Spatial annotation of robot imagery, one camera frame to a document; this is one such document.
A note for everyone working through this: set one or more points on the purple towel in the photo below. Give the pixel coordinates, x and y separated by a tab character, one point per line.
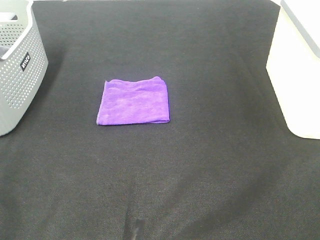
141	102

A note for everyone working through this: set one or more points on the white plastic bin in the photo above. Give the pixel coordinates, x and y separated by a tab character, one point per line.
293	66

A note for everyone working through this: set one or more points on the grey perforated laundry basket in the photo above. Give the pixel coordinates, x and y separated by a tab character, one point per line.
23	61

